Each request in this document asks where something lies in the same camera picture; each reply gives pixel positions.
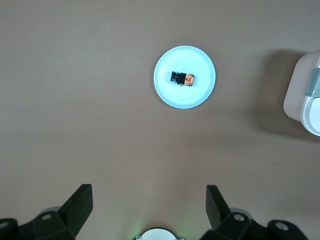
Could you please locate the light blue round plate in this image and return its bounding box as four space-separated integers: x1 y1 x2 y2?
153 45 217 110

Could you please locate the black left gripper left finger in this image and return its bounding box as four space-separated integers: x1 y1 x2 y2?
33 184 94 240

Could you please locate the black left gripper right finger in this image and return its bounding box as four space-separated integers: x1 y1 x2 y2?
202 184 268 240

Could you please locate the pink box with white lid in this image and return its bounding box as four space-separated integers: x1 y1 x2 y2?
283 49 320 137

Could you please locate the orange and black switch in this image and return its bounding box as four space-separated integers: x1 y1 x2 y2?
169 71 196 88

